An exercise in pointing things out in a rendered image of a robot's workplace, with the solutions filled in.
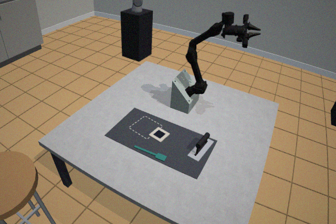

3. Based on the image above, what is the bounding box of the teal flat spatula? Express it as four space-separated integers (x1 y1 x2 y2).
134 146 167 162

